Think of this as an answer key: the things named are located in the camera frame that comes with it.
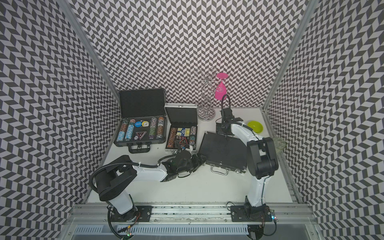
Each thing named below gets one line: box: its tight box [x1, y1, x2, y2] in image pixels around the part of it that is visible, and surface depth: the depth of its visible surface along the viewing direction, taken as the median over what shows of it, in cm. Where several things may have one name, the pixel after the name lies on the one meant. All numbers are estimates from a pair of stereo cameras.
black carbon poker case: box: [198, 131, 248, 176], surface depth 91 cm
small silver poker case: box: [164, 103, 199, 152], surface depth 101 cm
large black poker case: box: [113, 88, 168, 154], surface depth 107 cm
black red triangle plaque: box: [135, 131, 147, 140], surface depth 101 cm
